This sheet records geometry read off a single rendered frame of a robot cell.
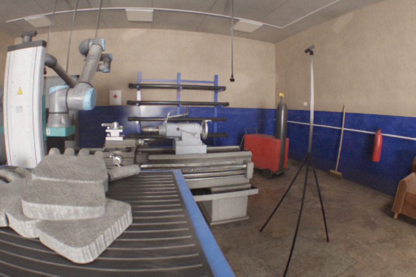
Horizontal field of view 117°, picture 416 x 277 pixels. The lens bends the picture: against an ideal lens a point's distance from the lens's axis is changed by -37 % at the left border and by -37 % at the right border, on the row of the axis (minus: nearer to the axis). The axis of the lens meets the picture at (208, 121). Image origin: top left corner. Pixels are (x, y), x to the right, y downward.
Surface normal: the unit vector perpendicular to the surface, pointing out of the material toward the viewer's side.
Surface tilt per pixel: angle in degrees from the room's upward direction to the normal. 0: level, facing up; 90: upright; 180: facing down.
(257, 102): 90
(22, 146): 90
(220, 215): 90
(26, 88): 90
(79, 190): 7
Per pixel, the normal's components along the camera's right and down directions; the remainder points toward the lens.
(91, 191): 0.12, -0.99
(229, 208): 0.27, 0.07
